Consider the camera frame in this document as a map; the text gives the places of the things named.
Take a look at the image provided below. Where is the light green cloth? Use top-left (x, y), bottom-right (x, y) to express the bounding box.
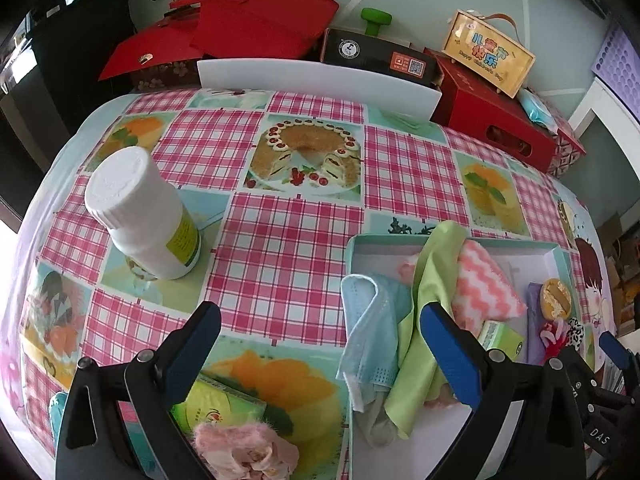
top-left (387, 220), bottom-right (472, 439)

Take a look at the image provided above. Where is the white shelf unit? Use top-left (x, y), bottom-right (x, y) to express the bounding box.
top-left (567, 80), bottom-right (640, 173)

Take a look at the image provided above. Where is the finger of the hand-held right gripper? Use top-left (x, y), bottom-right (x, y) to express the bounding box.
top-left (560, 345), bottom-right (599, 411)
top-left (598, 332), bottom-right (640, 399)

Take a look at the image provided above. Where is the purple sachet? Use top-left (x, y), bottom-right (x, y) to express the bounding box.
top-left (524, 282), bottom-right (552, 364)

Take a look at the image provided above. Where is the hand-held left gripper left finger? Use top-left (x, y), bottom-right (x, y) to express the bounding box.
top-left (55, 302), bottom-right (222, 480)

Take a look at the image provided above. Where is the brown cardboard box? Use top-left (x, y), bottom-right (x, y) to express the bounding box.
top-left (597, 212), bottom-right (640, 331)

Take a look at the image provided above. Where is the red gift bag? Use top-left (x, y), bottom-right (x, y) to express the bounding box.
top-left (169, 0), bottom-right (341, 61)

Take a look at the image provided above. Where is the blue face mask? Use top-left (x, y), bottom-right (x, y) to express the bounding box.
top-left (336, 274), bottom-right (417, 413)

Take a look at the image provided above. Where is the pink white chevron towel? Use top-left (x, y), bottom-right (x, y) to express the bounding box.
top-left (400, 240), bottom-right (529, 322)

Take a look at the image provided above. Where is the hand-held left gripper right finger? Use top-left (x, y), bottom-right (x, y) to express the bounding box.
top-left (420, 304), bottom-right (587, 480)

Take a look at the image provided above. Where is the red hair clip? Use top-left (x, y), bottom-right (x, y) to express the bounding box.
top-left (540, 320), bottom-right (571, 359)

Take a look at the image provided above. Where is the white plastic bottle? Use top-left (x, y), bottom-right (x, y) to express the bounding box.
top-left (84, 147), bottom-right (202, 281)

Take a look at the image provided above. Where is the white fabric piece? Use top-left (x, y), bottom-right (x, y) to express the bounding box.
top-left (350, 394), bottom-right (397, 449)

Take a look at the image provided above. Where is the red box lid gold emblem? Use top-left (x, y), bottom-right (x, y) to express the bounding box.
top-left (97, 24), bottom-right (202, 82)

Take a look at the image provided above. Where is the dark floral patterned box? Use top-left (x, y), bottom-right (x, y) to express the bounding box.
top-left (130, 57), bottom-right (202, 94)

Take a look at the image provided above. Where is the yellow gift box with handle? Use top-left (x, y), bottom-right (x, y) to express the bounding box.
top-left (442, 9), bottom-right (537, 99)

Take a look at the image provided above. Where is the white board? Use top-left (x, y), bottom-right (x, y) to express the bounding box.
top-left (197, 58), bottom-right (444, 122)

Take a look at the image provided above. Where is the green tissue pack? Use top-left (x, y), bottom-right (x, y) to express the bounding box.
top-left (170, 371), bottom-right (267, 436)
top-left (476, 321), bottom-right (526, 361)

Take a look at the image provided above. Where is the pink checked printed tablecloth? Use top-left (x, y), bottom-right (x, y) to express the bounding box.
top-left (0, 87), bottom-right (617, 480)

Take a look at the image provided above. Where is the white box tray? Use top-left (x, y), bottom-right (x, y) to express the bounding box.
top-left (345, 233), bottom-right (577, 480)

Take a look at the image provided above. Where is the green knob handle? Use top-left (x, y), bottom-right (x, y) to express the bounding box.
top-left (361, 7), bottom-right (394, 39)

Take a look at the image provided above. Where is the red carton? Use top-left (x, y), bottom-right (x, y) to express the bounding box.
top-left (424, 47), bottom-right (559, 177)

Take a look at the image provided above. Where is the blue wet wipes pack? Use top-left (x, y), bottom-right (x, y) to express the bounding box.
top-left (519, 89), bottom-right (557, 134)

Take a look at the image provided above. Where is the black tall cabinet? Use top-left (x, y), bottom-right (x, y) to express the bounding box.
top-left (0, 0), bottom-right (133, 231)

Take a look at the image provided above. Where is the yellow round cake toy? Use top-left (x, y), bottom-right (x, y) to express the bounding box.
top-left (539, 278), bottom-right (575, 321)

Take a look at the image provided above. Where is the black box with round dial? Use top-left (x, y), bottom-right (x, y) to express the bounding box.
top-left (320, 27), bottom-right (442, 89)

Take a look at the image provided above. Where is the red white patterned box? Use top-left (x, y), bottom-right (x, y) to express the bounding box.
top-left (549, 119), bottom-right (587, 179)

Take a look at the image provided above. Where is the purple perforated panel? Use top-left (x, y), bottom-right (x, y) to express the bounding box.
top-left (590, 22), bottom-right (640, 92)

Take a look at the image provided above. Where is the leopard print scrunchie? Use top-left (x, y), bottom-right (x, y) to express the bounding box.
top-left (565, 316), bottom-right (587, 357)

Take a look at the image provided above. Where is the pink plush flower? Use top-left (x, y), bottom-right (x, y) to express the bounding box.
top-left (192, 422), bottom-right (302, 480)

